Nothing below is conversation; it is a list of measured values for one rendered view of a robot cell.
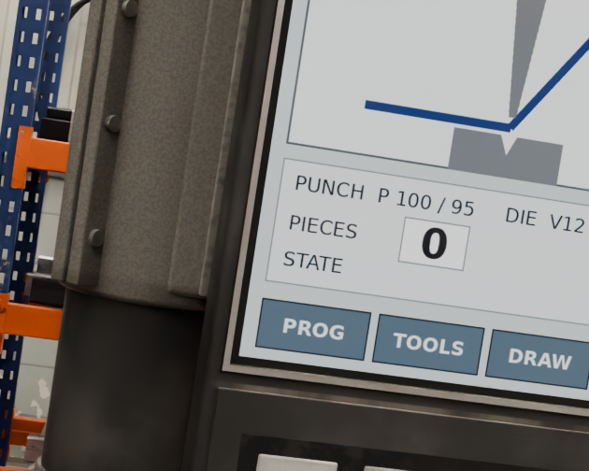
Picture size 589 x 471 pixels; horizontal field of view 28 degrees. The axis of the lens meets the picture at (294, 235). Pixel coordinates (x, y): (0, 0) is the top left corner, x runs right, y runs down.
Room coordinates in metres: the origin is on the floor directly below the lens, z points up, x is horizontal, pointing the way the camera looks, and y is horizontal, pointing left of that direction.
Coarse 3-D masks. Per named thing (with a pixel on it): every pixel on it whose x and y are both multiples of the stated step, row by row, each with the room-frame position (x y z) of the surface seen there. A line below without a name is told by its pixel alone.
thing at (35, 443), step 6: (30, 438) 2.51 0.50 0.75; (36, 438) 2.51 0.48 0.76; (42, 438) 2.51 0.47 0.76; (30, 444) 2.51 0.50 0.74; (36, 444) 2.51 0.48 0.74; (42, 444) 2.51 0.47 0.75; (30, 450) 2.51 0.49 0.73; (36, 450) 2.51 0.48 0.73; (42, 450) 2.51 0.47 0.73; (24, 456) 2.50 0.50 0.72; (30, 456) 2.50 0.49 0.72; (36, 456) 2.50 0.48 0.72; (30, 462) 2.51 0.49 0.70
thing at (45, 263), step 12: (48, 264) 2.77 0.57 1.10; (36, 276) 2.59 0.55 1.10; (48, 276) 2.59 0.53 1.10; (24, 288) 2.58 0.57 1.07; (36, 288) 2.47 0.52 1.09; (48, 288) 2.47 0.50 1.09; (60, 288) 2.48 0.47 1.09; (36, 300) 2.46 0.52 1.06; (48, 300) 2.46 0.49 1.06; (60, 300) 2.47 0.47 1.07
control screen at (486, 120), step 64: (320, 0) 0.53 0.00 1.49; (384, 0) 0.54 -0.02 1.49; (448, 0) 0.54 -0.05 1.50; (512, 0) 0.55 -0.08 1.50; (576, 0) 0.55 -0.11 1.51; (320, 64) 0.53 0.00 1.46; (384, 64) 0.54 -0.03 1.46; (448, 64) 0.54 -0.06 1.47; (512, 64) 0.55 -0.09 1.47; (576, 64) 0.55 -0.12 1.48; (320, 128) 0.53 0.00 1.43; (384, 128) 0.54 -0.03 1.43; (448, 128) 0.54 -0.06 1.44; (512, 128) 0.55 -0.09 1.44; (576, 128) 0.55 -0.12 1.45; (320, 192) 0.53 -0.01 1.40; (384, 192) 0.54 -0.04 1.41; (448, 192) 0.54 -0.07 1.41; (512, 192) 0.55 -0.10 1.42; (576, 192) 0.55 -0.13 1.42; (256, 256) 0.53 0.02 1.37; (320, 256) 0.53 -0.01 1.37; (384, 256) 0.54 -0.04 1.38; (512, 256) 0.55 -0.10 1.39; (576, 256) 0.55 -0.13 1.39; (256, 320) 0.53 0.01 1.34; (320, 320) 0.54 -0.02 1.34; (384, 320) 0.54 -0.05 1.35; (448, 320) 0.55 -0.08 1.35; (512, 320) 0.55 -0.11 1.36; (576, 320) 0.56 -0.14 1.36; (512, 384) 0.55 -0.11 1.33; (576, 384) 0.56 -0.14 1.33
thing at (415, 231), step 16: (416, 224) 0.54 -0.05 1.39; (432, 224) 0.54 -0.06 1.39; (448, 224) 0.54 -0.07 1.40; (416, 240) 0.54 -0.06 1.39; (432, 240) 0.54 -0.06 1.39; (448, 240) 0.54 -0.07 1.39; (464, 240) 0.55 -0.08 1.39; (400, 256) 0.54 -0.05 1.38; (416, 256) 0.54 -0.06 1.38; (432, 256) 0.54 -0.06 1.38; (448, 256) 0.54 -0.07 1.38; (464, 256) 0.55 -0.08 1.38
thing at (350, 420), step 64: (256, 0) 0.55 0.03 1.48; (256, 64) 0.53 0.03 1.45; (256, 128) 0.53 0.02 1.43; (256, 192) 0.53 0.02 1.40; (256, 384) 0.53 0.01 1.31; (320, 384) 0.53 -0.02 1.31; (384, 384) 0.54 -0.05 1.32; (448, 384) 0.55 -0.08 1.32; (192, 448) 0.53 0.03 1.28; (256, 448) 0.53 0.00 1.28; (320, 448) 0.53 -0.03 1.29; (384, 448) 0.54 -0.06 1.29; (448, 448) 0.54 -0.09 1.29; (512, 448) 0.55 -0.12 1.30; (576, 448) 0.55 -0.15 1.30
